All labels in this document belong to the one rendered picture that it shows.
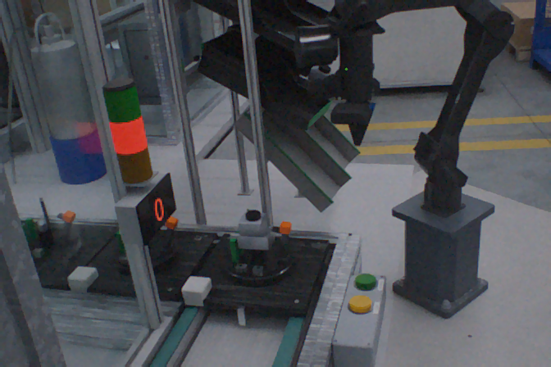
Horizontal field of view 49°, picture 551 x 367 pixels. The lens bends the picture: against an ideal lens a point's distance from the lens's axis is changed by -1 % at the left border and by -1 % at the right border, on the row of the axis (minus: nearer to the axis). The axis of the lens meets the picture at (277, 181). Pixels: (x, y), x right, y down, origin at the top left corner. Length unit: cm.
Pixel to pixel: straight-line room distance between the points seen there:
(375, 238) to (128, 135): 77
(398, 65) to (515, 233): 372
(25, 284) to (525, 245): 137
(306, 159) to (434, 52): 380
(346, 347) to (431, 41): 426
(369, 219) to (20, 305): 140
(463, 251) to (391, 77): 403
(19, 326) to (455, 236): 99
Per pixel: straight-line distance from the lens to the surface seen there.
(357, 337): 106
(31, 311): 24
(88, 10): 92
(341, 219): 160
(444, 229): 116
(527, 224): 161
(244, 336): 116
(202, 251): 132
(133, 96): 93
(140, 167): 96
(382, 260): 143
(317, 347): 106
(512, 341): 124
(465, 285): 129
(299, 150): 145
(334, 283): 120
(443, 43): 517
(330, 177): 147
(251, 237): 117
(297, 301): 113
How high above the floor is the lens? 165
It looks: 26 degrees down
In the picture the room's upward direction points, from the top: 6 degrees counter-clockwise
